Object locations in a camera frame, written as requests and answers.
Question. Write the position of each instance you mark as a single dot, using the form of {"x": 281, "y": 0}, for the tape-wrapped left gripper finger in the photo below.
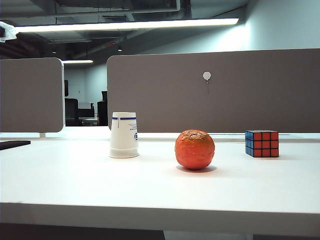
{"x": 8, "y": 31}

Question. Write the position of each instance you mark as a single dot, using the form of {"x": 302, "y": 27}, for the narrow brown desk divider panel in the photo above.
{"x": 30, "y": 95}

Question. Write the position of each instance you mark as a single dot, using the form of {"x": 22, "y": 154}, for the short ceiling light strip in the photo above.
{"x": 77, "y": 61}

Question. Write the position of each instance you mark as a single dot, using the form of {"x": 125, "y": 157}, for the black office chair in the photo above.
{"x": 102, "y": 112}
{"x": 71, "y": 111}

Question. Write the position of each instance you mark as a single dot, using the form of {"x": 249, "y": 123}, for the white divider support foot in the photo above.
{"x": 42, "y": 134}

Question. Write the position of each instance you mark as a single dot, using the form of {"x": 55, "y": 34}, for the black flat pad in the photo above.
{"x": 12, "y": 144}

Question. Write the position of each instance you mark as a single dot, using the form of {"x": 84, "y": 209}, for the long ceiling light strip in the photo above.
{"x": 125, "y": 25}

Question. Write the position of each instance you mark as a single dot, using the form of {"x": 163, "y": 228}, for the white round adhesive hook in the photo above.
{"x": 207, "y": 75}

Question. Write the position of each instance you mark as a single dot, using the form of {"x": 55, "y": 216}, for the orange fruit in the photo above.
{"x": 195, "y": 150}

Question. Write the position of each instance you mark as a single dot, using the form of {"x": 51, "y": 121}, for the wide brown desk divider panel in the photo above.
{"x": 250, "y": 105}

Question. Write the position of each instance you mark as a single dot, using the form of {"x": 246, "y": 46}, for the rubik's cube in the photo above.
{"x": 266, "y": 143}

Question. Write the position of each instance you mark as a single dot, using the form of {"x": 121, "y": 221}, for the grey ceiling duct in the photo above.
{"x": 112, "y": 7}

